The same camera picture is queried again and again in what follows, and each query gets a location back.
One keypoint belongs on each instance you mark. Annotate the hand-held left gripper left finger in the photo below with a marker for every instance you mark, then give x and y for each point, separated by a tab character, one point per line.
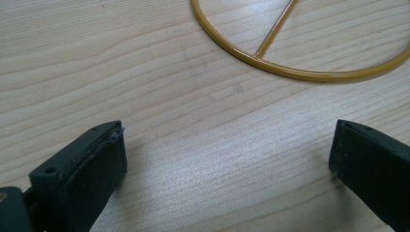
87	174

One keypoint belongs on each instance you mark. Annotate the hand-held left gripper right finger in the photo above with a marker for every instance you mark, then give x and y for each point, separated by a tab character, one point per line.
374	170

